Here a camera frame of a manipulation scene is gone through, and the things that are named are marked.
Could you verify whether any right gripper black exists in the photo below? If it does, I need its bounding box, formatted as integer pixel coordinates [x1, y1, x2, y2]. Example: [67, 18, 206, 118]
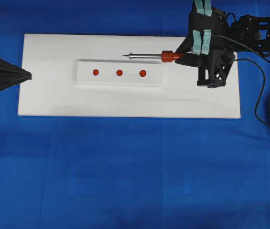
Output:
[175, 0, 228, 67]

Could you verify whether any red handled soldering iron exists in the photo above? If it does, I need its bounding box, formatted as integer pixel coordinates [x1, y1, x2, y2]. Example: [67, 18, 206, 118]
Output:
[123, 51, 186, 62]

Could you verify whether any black soldering iron cable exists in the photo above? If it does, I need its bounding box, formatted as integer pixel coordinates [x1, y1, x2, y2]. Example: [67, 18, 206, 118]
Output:
[211, 34, 270, 134]

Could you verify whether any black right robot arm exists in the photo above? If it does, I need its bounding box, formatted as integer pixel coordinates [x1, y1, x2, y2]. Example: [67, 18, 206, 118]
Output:
[175, 0, 270, 68]

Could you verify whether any large white base board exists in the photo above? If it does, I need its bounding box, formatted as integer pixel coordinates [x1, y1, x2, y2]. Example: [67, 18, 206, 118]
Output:
[18, 34, 241, 119]

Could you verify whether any small white marked plate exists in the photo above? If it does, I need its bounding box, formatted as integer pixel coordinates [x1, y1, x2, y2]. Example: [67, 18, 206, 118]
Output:
[76, 59, 163, 87]

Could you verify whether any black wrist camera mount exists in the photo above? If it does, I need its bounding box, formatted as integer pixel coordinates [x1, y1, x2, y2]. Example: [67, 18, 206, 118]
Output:
[197, 49, 236, 88]

